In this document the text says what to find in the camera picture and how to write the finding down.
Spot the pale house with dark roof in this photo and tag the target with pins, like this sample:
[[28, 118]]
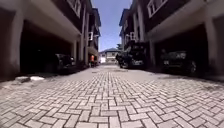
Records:
[[109, 55]]

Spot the tree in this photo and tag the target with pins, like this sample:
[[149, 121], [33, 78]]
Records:
[[119, 46]]

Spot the person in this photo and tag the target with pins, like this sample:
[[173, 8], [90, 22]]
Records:
[[92, 60]]

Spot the dark car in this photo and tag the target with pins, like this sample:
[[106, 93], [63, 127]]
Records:
[[178, 61], [131, 56], [65, 62]]

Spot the grey brick paved lane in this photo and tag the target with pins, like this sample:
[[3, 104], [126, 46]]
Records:
[[110, 96]]

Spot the dark building with white balcony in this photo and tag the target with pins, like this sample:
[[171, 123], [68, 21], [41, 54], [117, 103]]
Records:
[[173, 20]]

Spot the dark building with carports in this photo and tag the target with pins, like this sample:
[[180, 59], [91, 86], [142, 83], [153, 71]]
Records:
[[43, 20]]

